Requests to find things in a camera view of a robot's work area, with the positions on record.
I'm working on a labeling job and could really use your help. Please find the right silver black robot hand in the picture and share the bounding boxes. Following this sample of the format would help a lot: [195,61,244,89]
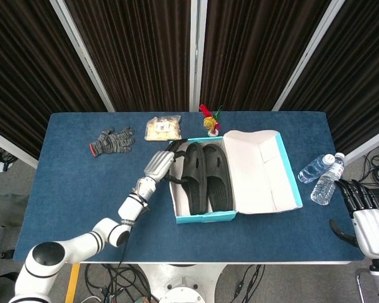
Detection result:
[329,178,379,258]

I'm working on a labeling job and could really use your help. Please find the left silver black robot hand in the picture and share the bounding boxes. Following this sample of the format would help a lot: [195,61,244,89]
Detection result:
[143,138,195,186]

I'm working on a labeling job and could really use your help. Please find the black rubber slipper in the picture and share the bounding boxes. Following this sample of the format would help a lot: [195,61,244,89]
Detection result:
[180,142,208,215]
[203,144,234,211]

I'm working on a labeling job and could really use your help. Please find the light blue shoe box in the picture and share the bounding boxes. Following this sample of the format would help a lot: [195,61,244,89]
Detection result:
[169,129,304,225]

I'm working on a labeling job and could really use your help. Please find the clear bag of snacks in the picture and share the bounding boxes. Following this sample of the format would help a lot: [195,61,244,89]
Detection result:
[144,115,183,142]

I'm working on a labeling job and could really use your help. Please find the grey knitted work glove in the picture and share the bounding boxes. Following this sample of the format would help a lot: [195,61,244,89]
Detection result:
[89,126,136,158]

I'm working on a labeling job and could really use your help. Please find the clear plastic water bottle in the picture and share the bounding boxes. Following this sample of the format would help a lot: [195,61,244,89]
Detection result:
[310,152,346,206]
[298,154,335,184]

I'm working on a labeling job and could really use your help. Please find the blue table cloth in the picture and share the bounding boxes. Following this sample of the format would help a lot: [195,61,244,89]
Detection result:
[13,110,366,263]

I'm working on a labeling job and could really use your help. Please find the dark corrugated partition panel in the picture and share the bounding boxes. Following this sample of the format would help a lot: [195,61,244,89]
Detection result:
[0,0,109,159]
[66,0,192,112]
[201,0,333,111]
[284,0,379,153]

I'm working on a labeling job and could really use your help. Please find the yellow floor tape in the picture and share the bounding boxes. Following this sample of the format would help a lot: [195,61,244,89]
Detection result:
[64,263,81,303]

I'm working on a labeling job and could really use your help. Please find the white partition frame post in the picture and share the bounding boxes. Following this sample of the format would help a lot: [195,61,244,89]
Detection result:
[272,0,347,112]
[49,0,116,112]
[343,125,379,165]
[188,0,208,112]
[0,126,39,169]

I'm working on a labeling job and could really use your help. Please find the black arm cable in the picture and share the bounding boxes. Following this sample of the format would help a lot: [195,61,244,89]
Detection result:
[118,230,131,266]

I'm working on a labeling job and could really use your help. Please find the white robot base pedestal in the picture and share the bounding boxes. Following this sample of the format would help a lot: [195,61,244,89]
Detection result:
[138,263,229,303]

